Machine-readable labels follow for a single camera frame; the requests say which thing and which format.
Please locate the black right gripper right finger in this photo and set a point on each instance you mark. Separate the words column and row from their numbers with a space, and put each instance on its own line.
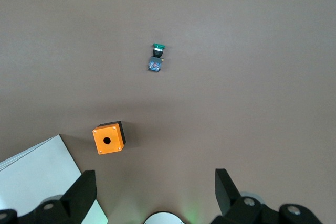
column 231, row 203

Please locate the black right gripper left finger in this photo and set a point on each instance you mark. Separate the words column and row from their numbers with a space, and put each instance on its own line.
column 76, row 200

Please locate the green push button switch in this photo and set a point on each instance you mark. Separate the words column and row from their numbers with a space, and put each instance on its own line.
column 155, row 64

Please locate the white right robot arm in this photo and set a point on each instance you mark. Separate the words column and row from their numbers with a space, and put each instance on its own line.
column 162, row 218

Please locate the white drawer cabinet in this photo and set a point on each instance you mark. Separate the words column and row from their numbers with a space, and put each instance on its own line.
column 31, row 171

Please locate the brown table cover sheet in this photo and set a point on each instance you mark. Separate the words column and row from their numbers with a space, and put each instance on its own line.
column 236, row 77

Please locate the orange button enclosure box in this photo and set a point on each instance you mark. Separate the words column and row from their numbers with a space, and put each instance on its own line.
column 113, row 136

